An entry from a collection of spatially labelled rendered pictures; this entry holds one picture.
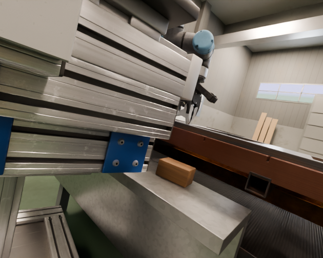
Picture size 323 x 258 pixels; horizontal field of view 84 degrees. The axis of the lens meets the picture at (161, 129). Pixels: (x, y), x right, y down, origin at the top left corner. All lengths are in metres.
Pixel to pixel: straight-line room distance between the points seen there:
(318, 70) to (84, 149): 8.60
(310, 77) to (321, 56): 0.77
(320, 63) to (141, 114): 8.62
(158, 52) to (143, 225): 0.58
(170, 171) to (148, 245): 0.30
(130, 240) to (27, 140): 0.57
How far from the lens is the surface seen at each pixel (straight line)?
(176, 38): 0.75
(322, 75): 8.64
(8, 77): 0.26
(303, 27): 5.87
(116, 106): 0.29
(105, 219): 0.90
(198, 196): 0.50
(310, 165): 0.57
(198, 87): 0.79
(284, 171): 0.53
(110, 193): 0.84
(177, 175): 0.52
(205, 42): 0.71
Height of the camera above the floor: 0.86
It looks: 5 degrees down
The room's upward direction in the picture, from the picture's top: 15 degrees clockwise
